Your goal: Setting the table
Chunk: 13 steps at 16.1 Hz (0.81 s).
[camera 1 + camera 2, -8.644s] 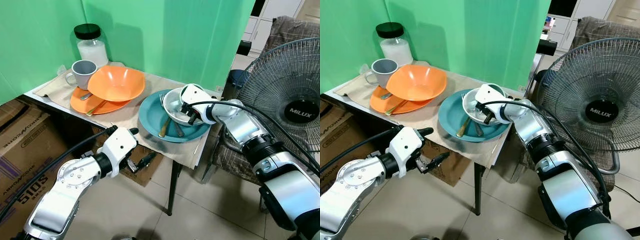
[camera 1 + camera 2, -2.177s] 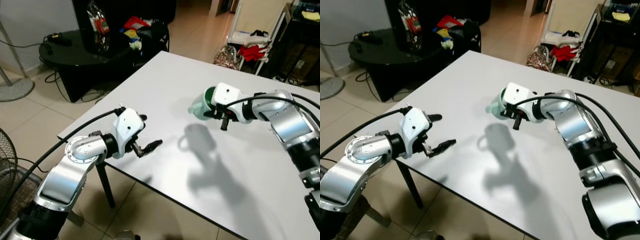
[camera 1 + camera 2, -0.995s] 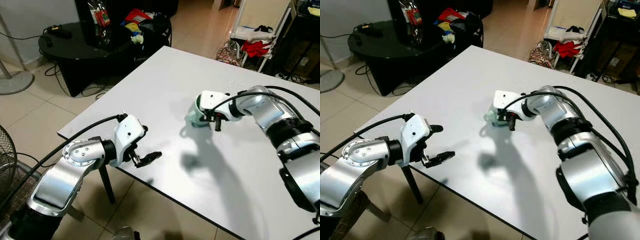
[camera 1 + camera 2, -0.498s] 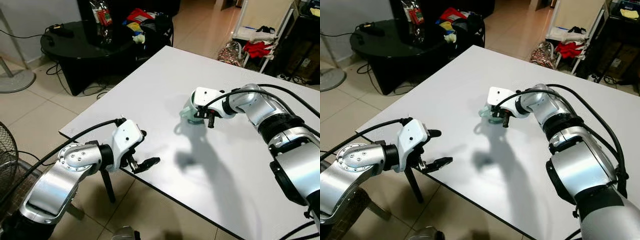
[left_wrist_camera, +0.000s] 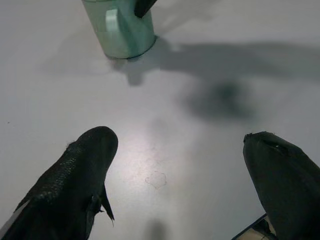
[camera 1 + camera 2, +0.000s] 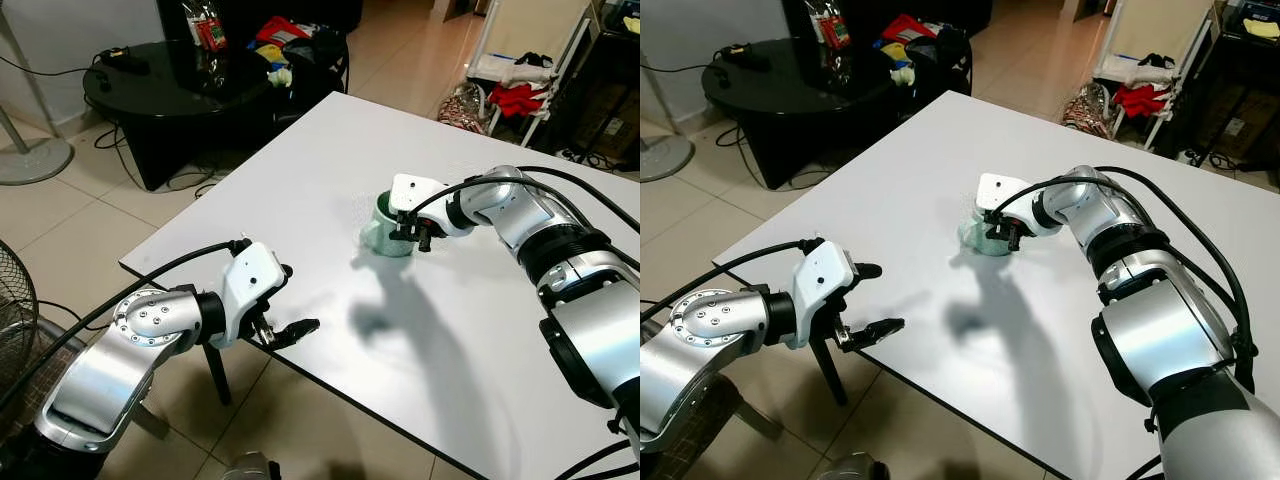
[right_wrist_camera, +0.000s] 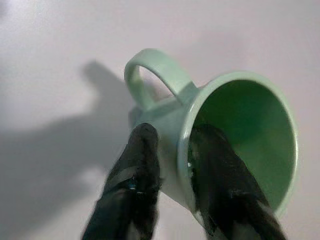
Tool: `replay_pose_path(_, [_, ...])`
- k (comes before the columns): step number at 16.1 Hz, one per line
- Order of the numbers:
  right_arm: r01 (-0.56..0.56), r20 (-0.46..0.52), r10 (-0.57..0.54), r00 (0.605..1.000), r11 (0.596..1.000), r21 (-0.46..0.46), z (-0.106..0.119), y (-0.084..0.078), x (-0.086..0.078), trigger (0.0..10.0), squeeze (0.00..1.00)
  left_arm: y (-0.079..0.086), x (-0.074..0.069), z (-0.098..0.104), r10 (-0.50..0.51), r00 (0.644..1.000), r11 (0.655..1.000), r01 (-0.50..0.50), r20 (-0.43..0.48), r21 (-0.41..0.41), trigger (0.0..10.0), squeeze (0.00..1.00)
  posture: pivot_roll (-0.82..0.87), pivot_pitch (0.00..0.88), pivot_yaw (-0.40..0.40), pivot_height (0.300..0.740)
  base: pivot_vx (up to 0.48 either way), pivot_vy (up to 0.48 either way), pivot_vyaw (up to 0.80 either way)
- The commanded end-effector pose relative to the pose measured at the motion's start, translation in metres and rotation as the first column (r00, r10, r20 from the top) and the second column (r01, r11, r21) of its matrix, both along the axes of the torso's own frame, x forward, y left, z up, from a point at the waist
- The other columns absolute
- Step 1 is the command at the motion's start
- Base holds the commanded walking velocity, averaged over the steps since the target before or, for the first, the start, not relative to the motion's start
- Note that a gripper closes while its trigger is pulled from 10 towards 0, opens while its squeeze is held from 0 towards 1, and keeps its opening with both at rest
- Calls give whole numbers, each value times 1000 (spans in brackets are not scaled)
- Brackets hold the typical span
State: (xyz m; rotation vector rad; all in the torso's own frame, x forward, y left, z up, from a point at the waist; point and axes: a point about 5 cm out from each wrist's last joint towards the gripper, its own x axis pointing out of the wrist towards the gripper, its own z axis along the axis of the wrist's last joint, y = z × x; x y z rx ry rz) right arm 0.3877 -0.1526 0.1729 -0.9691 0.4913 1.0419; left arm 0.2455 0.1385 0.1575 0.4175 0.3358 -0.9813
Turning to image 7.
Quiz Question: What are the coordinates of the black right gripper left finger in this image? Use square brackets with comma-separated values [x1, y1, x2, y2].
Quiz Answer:
[81, 122, 162, 240]

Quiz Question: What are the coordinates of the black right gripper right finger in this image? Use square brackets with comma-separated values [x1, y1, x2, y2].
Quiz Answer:
[189, 123, 288, 240]

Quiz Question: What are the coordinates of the mint green ceramic mug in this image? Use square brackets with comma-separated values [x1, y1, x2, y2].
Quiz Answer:
[124, 48, 300, 216]

